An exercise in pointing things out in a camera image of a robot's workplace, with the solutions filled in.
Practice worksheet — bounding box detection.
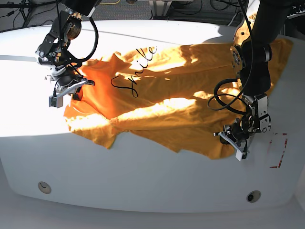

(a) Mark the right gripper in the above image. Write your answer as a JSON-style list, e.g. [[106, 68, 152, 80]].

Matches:
[[44, 74, 95, 101]]

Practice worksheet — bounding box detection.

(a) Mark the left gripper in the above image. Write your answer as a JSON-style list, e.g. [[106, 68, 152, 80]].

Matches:
[[213, 118, 256, 154]]

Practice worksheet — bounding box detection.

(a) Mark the orange T-shirt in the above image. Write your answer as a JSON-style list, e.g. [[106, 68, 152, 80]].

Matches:
[[63, 38, 294, 160]]

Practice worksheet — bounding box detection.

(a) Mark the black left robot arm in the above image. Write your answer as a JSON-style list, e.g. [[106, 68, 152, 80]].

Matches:
[[209, 0, 293, 160]]

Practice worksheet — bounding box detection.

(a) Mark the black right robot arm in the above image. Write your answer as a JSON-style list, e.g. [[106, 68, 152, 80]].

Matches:
[[36, 0, 101, 108]]

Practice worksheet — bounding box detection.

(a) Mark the red tape rectangle marking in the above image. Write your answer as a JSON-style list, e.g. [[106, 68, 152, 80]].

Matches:
[[266, 133, 288, 168]]

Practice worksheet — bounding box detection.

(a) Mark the right table grommet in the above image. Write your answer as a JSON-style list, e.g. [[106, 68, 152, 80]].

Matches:
[[246, 190, 261, 203]]

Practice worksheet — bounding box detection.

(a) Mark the table grommet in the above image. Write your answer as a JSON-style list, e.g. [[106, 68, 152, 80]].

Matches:
[[38, 181, 51, 194], [246, 190, 261, 203]]

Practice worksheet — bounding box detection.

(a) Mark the left table grommet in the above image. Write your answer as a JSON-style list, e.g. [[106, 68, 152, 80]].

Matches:
[[38, 181, 51, 194]]

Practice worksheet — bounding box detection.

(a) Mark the white power strip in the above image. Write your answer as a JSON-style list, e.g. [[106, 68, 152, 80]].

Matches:
[[287, 7, 305, 19]]

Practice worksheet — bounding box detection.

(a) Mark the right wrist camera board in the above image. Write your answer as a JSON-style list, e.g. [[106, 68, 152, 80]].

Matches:
[[49, 95, 63, 108]]

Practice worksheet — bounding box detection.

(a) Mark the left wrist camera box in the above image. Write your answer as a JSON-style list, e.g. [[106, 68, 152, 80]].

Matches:
[[235, 150, 248, 161]]

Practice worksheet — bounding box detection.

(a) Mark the aluminium frame profile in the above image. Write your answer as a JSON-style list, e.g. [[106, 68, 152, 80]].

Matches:
[[148, 0, 172, 17]]

